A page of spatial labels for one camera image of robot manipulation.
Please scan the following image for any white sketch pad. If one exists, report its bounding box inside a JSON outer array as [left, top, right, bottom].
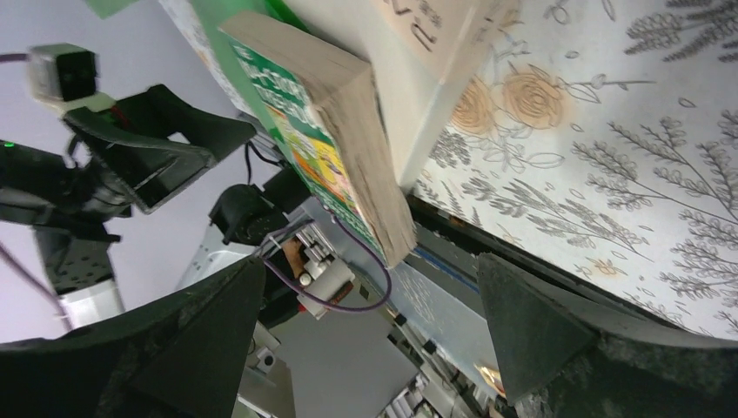
[[287, 1, 520, 191]]

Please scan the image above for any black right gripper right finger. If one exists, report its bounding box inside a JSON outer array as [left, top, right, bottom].
[[477, 254, 737, 417]]

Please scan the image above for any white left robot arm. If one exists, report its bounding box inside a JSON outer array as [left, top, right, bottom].
[[1, 84, 356, 330]]

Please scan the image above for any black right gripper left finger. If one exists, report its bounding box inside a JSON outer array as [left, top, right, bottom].
[[1, 258, 265, 417]]

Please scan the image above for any green plastic folder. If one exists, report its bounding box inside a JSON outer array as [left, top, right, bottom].
[[190, 0, 306, 152]]

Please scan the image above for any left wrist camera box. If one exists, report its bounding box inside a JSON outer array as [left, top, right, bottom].
[[26, 43, 116, 117]]

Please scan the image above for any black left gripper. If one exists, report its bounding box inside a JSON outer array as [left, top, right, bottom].
[[1, 84, 256, 294]]

